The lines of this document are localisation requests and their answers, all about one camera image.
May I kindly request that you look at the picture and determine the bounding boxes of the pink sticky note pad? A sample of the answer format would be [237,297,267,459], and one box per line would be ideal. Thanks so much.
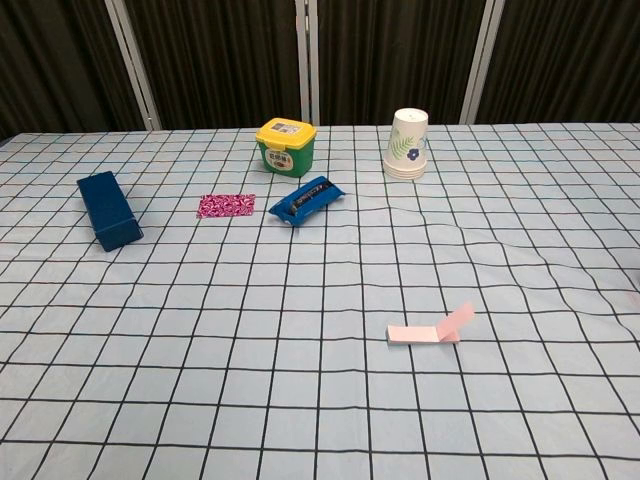
[386,323,461,347]

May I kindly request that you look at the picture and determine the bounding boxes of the blue snack packet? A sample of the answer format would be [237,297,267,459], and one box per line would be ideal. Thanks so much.
[267,175,348,229]

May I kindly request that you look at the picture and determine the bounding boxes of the blue checkered tablecloth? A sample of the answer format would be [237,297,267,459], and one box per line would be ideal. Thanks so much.
[0,122,640,480]

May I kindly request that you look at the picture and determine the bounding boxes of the green tub yellow lid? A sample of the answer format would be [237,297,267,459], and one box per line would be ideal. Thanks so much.
[254,117,319,178]

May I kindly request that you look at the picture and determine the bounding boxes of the pink patterned card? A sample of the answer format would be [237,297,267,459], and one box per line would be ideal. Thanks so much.
[195,193,257,220]

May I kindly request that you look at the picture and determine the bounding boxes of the floral white paper cup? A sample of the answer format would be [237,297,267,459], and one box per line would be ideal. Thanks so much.
[384,107,431,173]

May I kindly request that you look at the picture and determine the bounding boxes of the dark pleated curtain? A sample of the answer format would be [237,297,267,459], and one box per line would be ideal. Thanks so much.
[122,0,301,131]
[315,0,489,126]
[474,0,640,125]
[0,0,147,141]

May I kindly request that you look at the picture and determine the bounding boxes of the dark blue rectangular box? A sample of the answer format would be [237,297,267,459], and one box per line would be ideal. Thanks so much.
[76,170,145,253]

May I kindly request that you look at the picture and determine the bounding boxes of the grey metal frame post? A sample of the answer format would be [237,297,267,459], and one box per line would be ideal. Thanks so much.
[103,0,162,132]
[294,0,322,127]
[458,0,507,125]

